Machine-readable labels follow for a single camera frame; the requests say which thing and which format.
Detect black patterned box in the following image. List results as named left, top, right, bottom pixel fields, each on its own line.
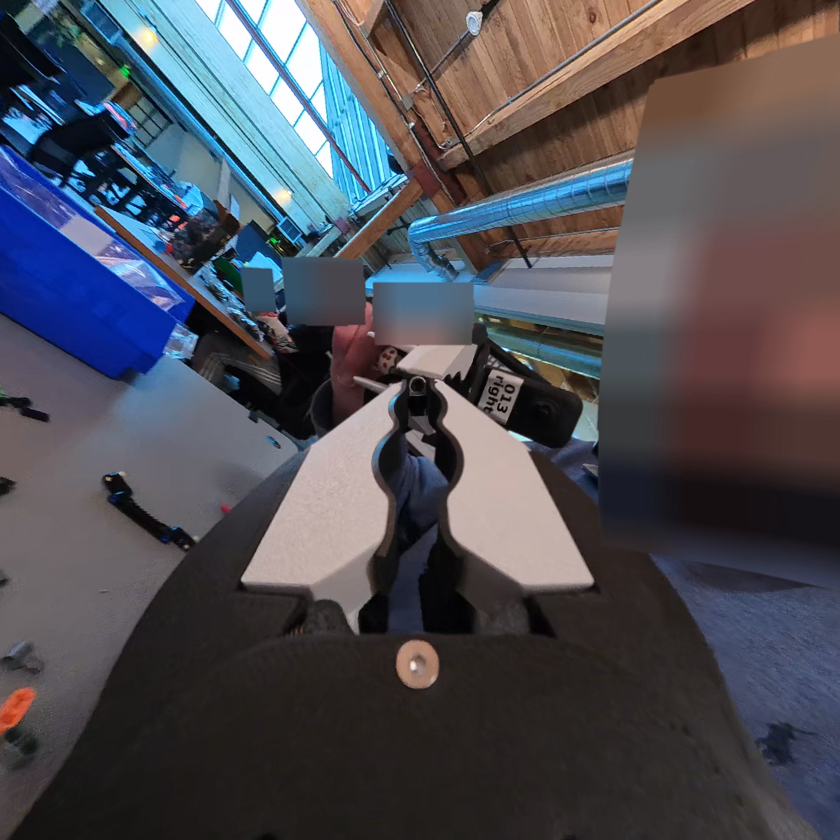
left=172, top=209, right=240, bottom=271

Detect black grey lego piece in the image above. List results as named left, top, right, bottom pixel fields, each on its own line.
left=406, top=375, right=435, bottom=435

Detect long black lego beam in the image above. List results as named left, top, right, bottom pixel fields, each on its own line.
left=101, top=472, right=196, bottom=550

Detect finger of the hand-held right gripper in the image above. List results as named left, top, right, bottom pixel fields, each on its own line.
left=397, top=344, right=477, bottom=382

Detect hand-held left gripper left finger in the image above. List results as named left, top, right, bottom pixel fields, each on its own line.
left=241, top=381, right=403, bottom=634

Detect person's right hand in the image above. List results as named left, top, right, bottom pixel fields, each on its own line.
left=331, top=325, right=383, bottom=398

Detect clear plastic bags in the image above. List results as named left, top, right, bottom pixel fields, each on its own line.
left=66, top=217, right=193, bottom=309

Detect small black lego piece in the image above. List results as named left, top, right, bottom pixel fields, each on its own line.
left=0, top=728, right=38, bottom=767
left=0, top=394, right=51, bottom=422

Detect orange lego piece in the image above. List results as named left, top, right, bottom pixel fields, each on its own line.
left=0, top=687, right=38, bottom=733

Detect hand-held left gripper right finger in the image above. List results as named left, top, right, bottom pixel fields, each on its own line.
left=420, top=379, right=595, bottom=632

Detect blue storage bin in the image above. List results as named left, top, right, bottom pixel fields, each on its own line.
left=0, top=147, right=196, bottom=379

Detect metal ventilation duct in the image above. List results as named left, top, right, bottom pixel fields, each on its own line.
left=407, top=154, right=634, bottom=277

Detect wooden table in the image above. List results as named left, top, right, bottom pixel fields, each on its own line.
left=95, top=205, right=273, bottom=360

